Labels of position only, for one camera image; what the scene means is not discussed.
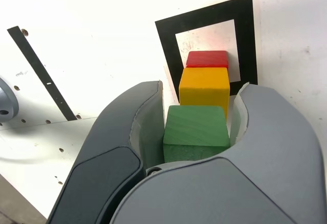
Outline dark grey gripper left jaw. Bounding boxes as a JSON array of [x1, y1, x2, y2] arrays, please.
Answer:
[[47, 80, 166, 224]]

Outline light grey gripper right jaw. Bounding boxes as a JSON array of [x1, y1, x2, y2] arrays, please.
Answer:
[[109, 82, 327, 224]]

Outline green cube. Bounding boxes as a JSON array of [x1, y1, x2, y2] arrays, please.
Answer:
[[162, 105, 231, 164]]

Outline yellow cube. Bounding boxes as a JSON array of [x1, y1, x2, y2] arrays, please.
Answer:
[[178, 67, 230, 120]]

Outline red cube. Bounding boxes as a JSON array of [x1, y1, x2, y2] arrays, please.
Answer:
[[185, 50, 229, 69]]

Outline black tape square outline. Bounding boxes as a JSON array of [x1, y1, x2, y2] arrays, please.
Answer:
[[154, 0, 259, 102]]

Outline black tape strip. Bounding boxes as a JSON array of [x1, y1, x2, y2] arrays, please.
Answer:
[[7, 26, 77, 121]]

